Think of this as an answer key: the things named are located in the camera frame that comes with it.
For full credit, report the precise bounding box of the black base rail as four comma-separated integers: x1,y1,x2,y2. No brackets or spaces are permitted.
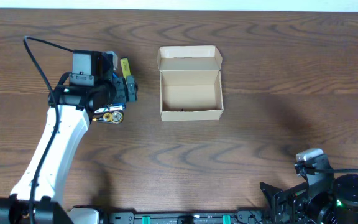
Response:
70,211,273,224

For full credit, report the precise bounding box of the yellow highlighter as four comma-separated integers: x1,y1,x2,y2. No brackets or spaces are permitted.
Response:
120,58,131,78

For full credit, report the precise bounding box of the brown cardboard box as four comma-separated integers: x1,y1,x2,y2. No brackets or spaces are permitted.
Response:
157,45,224,121

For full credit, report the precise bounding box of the black whiteboard marker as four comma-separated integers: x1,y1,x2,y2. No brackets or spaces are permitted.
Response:
94,105,126,114

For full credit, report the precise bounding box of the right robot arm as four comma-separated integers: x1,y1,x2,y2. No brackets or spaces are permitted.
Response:
260,149,358,224

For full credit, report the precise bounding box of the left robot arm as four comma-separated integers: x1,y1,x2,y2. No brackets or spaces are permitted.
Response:
0,50,137,223

